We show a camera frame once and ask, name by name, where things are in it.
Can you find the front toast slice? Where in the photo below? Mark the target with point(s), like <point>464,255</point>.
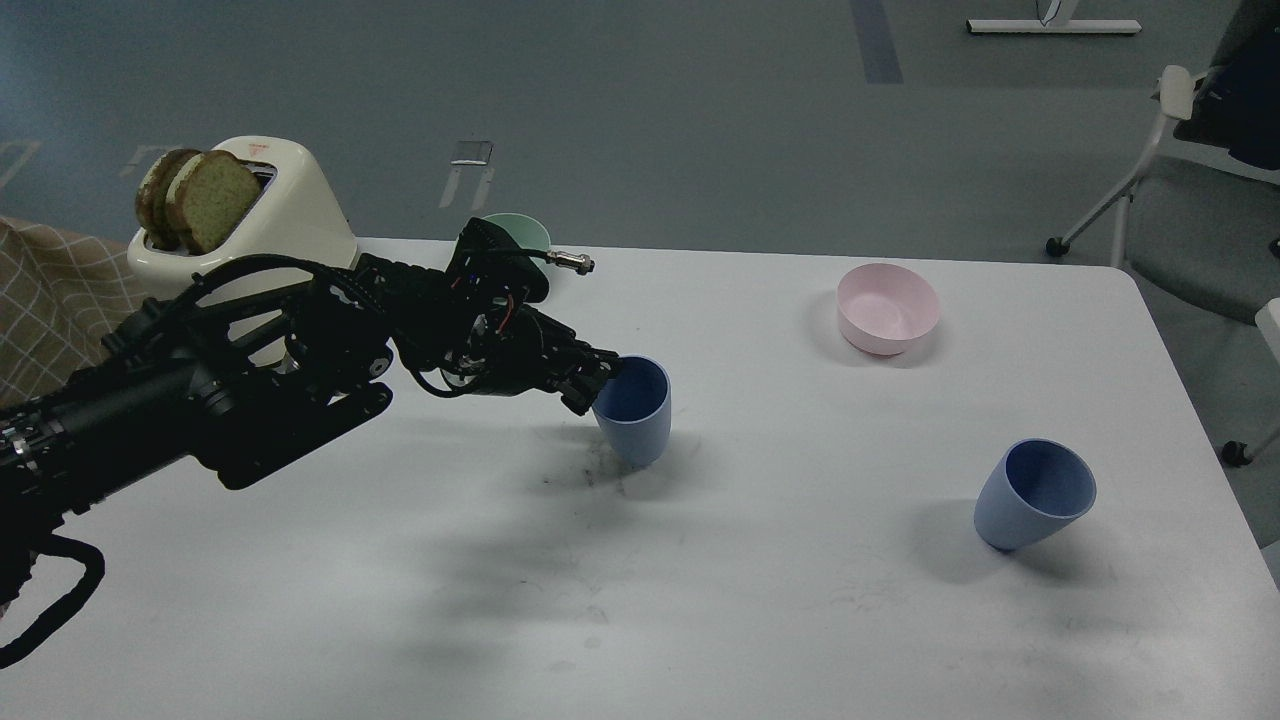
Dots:
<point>208,198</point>

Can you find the mint green bowl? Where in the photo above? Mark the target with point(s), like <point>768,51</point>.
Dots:
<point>526,231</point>

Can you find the white frame office chair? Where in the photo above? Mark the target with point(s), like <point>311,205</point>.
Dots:
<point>1205,235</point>

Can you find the toast slice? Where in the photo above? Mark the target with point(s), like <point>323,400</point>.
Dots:
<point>150,198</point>
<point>208,198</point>

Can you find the white table leg base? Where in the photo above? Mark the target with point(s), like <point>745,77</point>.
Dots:
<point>1057,19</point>

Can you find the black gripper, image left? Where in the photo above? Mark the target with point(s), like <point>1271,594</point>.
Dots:
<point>501,344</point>

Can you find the blue cup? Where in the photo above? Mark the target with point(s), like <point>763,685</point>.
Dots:
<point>634,410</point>
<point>1036,489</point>

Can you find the pink bowl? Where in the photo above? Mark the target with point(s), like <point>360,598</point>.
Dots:
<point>885,309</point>

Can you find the cream white toaster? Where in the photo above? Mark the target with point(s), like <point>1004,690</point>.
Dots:
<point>296,215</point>

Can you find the rear toast slice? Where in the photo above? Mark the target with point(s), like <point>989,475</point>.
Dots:
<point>150,198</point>

